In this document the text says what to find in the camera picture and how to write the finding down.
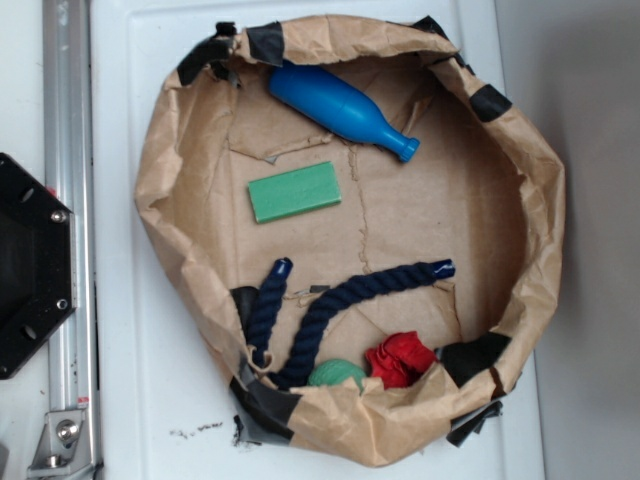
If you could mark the brown paper bag bin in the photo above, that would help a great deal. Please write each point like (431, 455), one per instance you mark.
(484, 190)

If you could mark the red crumpled cloth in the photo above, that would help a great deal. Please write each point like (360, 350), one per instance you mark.
(400, 360)

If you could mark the metal corner bracket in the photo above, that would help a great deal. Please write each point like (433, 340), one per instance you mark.
(64, 446)

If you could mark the aluminium extrusion rail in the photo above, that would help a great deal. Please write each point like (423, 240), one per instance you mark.
(73, 348)

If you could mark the green textured ball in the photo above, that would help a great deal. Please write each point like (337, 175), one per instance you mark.
(336, 371)

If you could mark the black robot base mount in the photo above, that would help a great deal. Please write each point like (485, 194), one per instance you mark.
(37, 292)

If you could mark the green rectangular block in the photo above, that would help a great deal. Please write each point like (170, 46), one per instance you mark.
(294, 192)

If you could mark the blue plastic bottle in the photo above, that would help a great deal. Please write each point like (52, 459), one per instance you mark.
(339, 107)

